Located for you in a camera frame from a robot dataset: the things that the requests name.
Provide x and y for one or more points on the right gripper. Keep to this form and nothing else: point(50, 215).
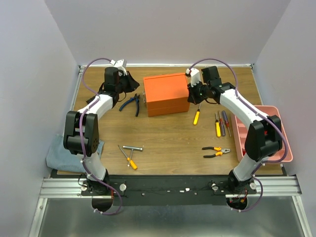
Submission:
point(193, 94)

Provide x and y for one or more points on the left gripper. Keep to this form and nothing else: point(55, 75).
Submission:
point(133, 84)

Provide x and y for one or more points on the orange drawer cabinet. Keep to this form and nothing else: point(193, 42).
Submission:
point(166, 94)

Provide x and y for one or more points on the small yellow handled screwdriver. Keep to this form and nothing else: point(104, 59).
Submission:
point(217, 126)

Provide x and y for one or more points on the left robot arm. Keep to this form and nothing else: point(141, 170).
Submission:
point(81, 134)

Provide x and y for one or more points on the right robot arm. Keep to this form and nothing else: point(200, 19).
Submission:
point(264, 132)

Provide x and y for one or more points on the thin metal screwdriver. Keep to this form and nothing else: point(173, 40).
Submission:
point(228, 128)

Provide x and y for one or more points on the black rubber mallet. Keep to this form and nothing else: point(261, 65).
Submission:
point(91, 99)

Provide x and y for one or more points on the blue cloth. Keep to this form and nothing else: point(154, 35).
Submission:
point(61, 159)

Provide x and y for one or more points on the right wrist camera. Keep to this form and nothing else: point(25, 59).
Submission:
point(194, 74)

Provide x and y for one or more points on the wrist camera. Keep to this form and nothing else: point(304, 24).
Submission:
point(194, 74)
point(120, 65)

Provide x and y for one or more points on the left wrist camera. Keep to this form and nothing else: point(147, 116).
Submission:
point(120, 65)

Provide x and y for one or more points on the red handled screwdriver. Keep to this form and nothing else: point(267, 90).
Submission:
point(220, 122)

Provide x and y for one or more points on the grey handled screwdriver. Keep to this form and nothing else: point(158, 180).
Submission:
point(223, 123)

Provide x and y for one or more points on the orange handled pliers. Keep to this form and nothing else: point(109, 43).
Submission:
point(218, 151)

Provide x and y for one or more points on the metal T-handle wrench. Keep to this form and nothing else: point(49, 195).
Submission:
point(132, 149)

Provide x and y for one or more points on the orange handled screwdriver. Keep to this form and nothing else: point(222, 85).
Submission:
point(130, 162)

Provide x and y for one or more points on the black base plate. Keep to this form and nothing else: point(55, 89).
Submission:
point(167, 190)

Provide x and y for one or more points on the aluminium rail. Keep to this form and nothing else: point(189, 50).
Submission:
point(268, 186)

